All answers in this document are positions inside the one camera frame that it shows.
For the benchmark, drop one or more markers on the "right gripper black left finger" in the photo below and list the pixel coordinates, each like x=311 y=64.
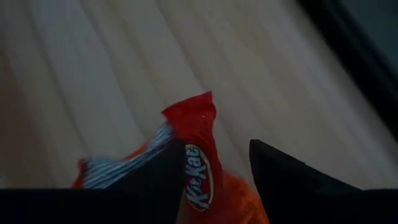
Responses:
x=140 y=199

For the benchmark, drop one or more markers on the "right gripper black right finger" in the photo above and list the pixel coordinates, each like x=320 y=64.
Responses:
x=295 y=193

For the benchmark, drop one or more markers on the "orange Reese's candy wrapper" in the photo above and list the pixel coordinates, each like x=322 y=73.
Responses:
x=236 y=202

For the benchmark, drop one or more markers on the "red KitKat candy wrapper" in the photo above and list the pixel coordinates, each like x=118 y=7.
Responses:
x=192 y=124

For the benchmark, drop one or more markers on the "black table frame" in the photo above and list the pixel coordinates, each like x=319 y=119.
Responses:
x=357 y=46

